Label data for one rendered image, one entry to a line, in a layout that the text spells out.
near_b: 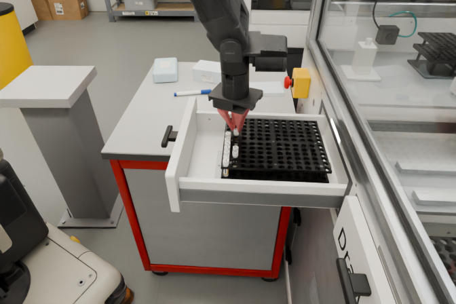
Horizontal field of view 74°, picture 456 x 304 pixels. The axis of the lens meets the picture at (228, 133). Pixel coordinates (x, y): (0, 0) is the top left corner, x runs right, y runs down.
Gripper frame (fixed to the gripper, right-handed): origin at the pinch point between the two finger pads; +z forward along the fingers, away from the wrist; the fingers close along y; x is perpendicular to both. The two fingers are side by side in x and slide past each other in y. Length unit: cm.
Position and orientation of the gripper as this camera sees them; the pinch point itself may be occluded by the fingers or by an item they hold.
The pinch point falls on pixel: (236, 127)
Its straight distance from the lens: 69.2
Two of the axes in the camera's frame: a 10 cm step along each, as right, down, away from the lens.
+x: -4.4, 5.7, -6.9
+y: -9.0, -2.4, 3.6
